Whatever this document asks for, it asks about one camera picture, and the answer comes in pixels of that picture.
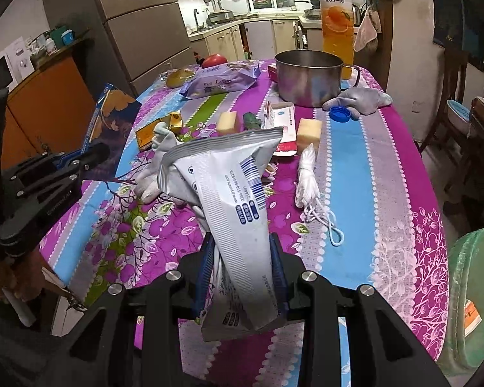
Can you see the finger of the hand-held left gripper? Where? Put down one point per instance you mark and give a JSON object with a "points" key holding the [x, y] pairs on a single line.
{"points": [[44, 205], [84, 157]]}

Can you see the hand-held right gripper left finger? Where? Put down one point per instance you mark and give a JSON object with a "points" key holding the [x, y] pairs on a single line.
{"points": [[204, 290]]}

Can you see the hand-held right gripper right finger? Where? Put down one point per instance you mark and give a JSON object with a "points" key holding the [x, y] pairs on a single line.
{"points": [[277, 278]]}

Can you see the grey work glove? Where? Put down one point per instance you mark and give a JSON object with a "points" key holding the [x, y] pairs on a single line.
{"points": [[153, 169], [357, 100]]}

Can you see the white grey plastic packet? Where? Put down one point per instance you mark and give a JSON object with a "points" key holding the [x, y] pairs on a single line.
{"points": [[230, 217]]}

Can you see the white medicine box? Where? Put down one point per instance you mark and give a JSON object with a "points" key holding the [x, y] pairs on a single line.
{"points": [[281, 119]]}

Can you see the green lined trash bin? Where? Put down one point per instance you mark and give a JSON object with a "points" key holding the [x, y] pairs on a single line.
{"points": [[474, 274]]}

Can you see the person's left hand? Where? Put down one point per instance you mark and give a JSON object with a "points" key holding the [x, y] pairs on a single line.
{"points": [[22, 278]]}

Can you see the blue leaf print box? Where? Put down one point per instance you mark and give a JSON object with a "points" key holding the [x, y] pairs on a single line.
{"points": [[109, 121]]}

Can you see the orange wooden cabinet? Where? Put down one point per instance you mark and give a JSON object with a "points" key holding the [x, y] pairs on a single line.
{"points": [[44, 100]]}

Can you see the yellow carton box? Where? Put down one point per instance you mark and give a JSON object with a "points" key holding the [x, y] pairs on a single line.
{"points": [[153, 132]]}

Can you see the white knotted glove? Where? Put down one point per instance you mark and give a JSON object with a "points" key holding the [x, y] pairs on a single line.
{"points": [[308, 185]]}

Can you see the white stick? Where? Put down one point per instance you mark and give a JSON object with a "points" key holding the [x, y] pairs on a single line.
{"points": [[20, 308]]}

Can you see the purple floral striped tablecloth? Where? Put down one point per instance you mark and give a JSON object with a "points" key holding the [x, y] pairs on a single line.
{"points": [[359, 193]]}

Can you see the teal box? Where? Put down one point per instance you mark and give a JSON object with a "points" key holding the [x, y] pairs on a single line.
{"points": [[61, 36]]}

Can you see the yellow green mango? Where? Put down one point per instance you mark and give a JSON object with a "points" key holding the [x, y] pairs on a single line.
{"points": [[179, 78]]}

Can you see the yellow sponge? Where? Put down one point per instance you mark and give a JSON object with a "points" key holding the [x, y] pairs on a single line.
{"points": [[309, 134], [227, 123]]}

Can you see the grey refrigerator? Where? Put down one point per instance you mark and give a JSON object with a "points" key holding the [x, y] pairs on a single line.
{"points": [[141, 20]]}

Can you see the purple wet wipes pack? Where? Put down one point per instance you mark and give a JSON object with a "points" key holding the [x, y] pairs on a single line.
{"points": [[222, 78]]}

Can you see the green plastic wrapper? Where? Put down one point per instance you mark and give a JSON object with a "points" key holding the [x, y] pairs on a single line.
{"points": [[252, 121]]}

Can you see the red apple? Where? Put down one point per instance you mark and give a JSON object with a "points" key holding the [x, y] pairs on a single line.
{"points": [[214, 61]]}

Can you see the blue bottle cap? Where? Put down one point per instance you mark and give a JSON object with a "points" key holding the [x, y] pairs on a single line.
{"points": [[340, 113]]}

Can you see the steel pot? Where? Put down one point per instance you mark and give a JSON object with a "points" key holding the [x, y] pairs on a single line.
{"points": [[308, 76]]}

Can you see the cream kitchen cabinets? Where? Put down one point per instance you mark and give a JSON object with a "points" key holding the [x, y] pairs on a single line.
{"points": [[258, 38]]}

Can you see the blue plastic basket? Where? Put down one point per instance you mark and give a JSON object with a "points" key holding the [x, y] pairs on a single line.
{"points": [[459, 113]]}

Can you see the dark wooden chair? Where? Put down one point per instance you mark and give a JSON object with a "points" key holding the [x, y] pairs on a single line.
{"points": [[447, 88]]}

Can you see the orange juice bottle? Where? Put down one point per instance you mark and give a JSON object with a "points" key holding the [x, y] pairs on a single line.
{"points": [[338, 28]]}

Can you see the pink hanging towel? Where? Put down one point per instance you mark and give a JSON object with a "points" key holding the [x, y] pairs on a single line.
{"points": [[366, 32]]}

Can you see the black wok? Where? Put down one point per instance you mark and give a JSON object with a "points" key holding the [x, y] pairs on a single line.
{"points": [[309, 2]]}

